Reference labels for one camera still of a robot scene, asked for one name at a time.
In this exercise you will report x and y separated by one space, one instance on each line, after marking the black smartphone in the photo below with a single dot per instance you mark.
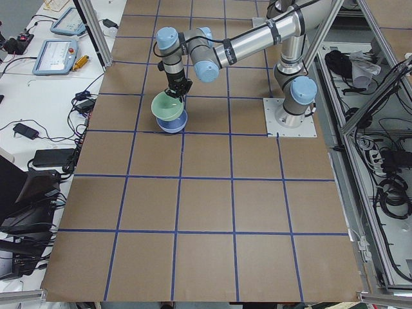
26 131

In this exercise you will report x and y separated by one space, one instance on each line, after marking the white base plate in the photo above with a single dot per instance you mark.
280 124
259 21

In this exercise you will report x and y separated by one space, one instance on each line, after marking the green bowl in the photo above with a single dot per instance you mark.
166 108

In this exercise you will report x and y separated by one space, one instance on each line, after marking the aluminium frame post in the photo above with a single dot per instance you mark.
90 21

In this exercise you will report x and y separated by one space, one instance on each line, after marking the crumpled grey cloth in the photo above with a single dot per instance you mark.
362 70

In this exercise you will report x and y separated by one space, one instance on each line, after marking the blue bowl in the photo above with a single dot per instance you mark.
175 125

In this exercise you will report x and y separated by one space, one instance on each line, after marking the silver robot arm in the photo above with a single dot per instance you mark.
209 56

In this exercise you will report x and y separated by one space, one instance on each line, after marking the black power brick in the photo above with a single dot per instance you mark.
52 157

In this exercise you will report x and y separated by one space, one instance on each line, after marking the far teach pendant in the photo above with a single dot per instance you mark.
69 23

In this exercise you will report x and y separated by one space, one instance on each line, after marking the aluminium side frame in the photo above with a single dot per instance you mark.
372 133

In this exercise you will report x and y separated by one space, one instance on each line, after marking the near teach pendant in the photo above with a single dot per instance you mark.
56 57

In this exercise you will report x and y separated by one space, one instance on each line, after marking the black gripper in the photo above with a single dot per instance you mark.
176 80

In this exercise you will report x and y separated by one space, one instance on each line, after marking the teach pendant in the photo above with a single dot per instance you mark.
56 57
69 23

